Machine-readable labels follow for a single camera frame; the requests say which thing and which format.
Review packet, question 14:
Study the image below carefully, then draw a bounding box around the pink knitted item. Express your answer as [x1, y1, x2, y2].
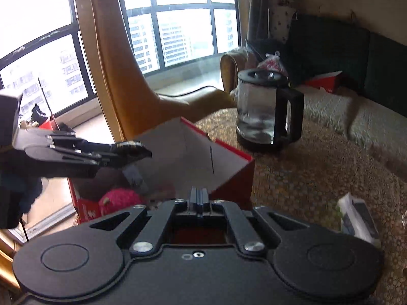
[98, 188, 144, 217]

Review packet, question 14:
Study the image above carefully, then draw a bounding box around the small black gold-trimmed object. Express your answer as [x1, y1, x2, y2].
[111, 140, 153, 166]

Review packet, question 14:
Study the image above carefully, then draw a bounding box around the red plastic bag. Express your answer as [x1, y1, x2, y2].
[257, 51, 288, 77]

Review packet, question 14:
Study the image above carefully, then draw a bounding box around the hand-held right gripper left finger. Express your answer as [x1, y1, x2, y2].
[90, 187, 200, 258]

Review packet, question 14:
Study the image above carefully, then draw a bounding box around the grey curtain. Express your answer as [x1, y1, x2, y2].
[246, 0, 274, 43]

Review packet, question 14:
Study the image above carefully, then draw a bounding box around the yellow curtain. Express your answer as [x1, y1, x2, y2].
[51, 0, 193, 153]

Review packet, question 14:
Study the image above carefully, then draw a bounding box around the glass kettle with black handle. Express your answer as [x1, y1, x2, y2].
[235, 68, 305, 152]

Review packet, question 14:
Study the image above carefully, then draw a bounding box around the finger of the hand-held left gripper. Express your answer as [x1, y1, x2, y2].
[25, 146, 138, 179]
[46, 134, 115, 156]

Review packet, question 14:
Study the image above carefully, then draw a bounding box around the dark green sofa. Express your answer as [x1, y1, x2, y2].
[280, 14, 407, 118]

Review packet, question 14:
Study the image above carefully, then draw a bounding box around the grey paper tag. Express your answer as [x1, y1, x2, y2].
[122, 163, 149, 195]

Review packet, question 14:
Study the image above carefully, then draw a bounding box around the white tissue pack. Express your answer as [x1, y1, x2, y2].
[336, 193, 383, 249]

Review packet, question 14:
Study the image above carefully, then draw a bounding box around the black cable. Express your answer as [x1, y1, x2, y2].
[18, 218, 31, 242]

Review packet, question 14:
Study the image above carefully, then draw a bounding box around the thin black rod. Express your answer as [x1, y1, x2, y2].
[37, 77, 60, 131]

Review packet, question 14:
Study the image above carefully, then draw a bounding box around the yellow armchair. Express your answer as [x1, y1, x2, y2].
[155, 52, 255, 122]

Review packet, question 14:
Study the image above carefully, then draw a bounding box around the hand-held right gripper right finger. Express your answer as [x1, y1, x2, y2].
[199, 187, 308, 258]

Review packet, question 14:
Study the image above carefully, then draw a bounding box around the white textured sofa cover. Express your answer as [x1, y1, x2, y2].
[297, 84, 407, 156]

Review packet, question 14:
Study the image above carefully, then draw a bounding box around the red cardboard box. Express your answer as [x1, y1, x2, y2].
[68, 116, 255, 226]

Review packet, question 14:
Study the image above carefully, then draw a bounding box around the black framed window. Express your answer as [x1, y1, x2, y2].
[120, 0, 240, 77]
[0, 0, 97, 116]

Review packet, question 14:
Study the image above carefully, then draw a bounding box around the red printed packet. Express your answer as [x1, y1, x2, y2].
[76, 197, 103, 225]

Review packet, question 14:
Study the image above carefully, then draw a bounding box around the red flat box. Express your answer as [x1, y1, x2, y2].
[304, 71, 344, 95]

